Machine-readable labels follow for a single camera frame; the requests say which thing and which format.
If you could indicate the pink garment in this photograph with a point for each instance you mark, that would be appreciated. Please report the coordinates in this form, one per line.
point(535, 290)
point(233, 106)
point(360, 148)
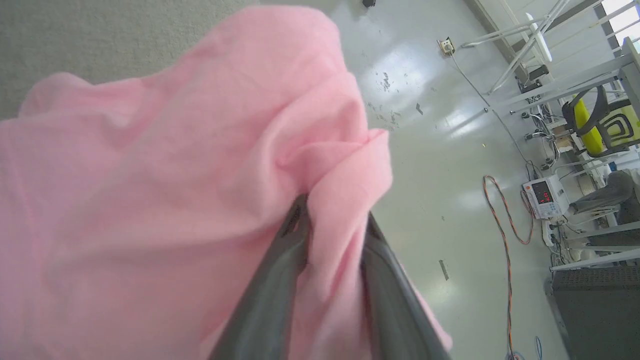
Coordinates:
point(150, 200)

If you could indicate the white folding rack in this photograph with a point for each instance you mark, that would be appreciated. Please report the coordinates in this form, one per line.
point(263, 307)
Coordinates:
point(537, 30)

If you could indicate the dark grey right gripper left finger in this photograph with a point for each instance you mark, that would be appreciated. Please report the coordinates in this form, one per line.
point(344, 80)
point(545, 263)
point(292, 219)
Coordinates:
point(270, 300)

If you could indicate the white table frame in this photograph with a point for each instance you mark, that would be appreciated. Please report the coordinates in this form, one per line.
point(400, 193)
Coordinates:
point(565, 82)

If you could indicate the black mesh cabinet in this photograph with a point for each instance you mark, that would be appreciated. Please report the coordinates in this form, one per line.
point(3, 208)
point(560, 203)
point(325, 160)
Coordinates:
point(600, 315)

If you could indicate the grey fabric sofa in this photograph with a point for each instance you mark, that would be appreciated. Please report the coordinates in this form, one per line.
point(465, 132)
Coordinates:
point(75, 35)

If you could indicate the grey chair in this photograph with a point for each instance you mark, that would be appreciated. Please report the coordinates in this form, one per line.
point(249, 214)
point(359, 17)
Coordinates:
point(617, 187)

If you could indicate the yellow-green office chair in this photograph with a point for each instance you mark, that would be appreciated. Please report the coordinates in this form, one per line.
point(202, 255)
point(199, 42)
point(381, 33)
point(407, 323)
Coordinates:
point(582, 125)

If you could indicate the white power supply red display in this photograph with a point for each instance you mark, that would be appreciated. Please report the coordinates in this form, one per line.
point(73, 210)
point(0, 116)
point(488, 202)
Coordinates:
point(545, 197)

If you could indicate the white floor socket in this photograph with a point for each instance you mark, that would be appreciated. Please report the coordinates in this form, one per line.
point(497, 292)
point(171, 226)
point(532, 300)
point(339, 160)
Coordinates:
point(446, 46)

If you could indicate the white low frame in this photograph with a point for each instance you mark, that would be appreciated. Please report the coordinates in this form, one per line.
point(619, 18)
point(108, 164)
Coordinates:
point(600, 260)

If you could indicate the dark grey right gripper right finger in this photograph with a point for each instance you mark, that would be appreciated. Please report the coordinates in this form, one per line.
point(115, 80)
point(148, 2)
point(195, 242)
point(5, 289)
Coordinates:
point(395, 310)

